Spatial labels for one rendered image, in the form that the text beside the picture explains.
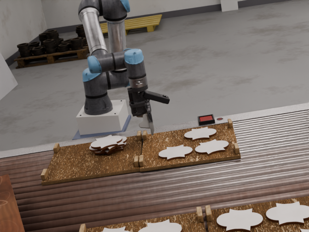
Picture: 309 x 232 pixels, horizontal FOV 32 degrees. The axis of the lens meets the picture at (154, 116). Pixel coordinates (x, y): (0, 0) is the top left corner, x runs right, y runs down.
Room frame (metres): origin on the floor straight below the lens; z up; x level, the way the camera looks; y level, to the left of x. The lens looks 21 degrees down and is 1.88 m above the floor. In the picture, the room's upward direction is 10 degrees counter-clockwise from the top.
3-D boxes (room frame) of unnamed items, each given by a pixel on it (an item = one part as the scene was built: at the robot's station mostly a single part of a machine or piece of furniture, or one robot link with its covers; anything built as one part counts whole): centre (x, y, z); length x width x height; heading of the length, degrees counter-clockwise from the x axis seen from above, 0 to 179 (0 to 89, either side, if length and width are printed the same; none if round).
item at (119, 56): (2.23, 0.07, 1.32); 0.11 x 0.11 x 0.08; 9
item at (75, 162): (2.15, 0.29, 0.93); 0.41 x 0.35 x 0.02; 86
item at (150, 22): (9.60, 0.22, 0.06); 1.31 x 0.90 x 0.12; 79
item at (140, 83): (2.13, 0.04, 1.24); 0.08 x 0.08 x 0.05
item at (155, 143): (2.11, -0.12, 0.93); 0.41 x 0.35 x 0.02; 84
